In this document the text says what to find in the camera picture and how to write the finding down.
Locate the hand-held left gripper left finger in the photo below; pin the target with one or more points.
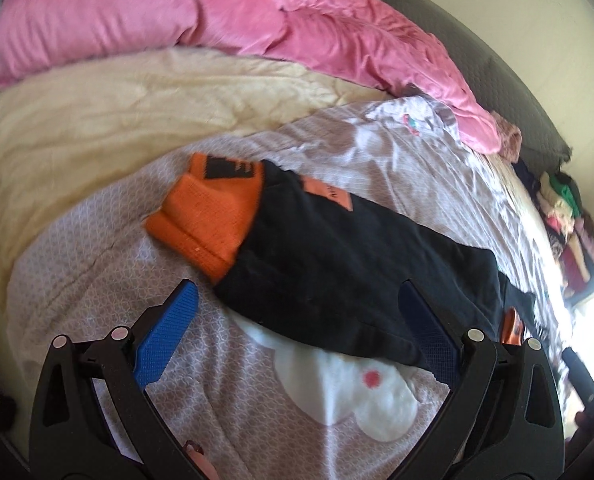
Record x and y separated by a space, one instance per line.
167 330

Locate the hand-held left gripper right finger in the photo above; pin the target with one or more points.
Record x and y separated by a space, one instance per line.
427 330

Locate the black and orange garment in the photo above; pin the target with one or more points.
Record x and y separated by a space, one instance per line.
327 260

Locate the pile of folded clothes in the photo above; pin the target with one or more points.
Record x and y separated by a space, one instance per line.
574 230

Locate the lavender printed bedsheet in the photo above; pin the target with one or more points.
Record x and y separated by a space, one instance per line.
257 400

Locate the black bar-shaped object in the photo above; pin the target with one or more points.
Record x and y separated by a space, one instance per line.
583 377

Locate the pink checked cloth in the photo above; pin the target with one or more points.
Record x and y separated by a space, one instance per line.
509 137

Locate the cream blanket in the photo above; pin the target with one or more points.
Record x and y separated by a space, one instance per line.
102 125

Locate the grey quilted headboard cushion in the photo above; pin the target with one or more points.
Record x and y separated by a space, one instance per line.
497 60

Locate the pink blanket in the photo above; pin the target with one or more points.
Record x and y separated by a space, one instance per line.
227 15

